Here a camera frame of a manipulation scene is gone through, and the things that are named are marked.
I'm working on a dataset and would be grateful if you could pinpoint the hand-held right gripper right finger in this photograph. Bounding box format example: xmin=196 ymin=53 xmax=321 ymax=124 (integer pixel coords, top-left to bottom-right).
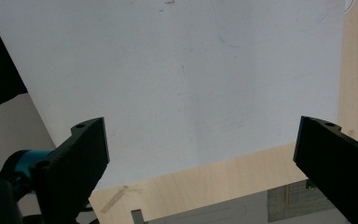
xmin=293 ymin=115 xmax=358 ymax=224

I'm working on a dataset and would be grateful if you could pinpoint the white sheet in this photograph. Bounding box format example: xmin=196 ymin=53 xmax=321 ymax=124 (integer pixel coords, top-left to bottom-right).
xmin=0 ymin=0 xmax=347 ymax=191

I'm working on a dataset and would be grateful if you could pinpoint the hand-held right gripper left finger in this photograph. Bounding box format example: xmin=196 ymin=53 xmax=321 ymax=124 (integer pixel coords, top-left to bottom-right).
xmin=30 ymin=117 xmax=111 ymax=224

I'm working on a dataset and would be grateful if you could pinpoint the strip of clear tape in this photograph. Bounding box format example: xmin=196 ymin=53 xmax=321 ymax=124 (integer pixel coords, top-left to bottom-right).
xmin=100 ymin=185 xmax=131 ymax=215

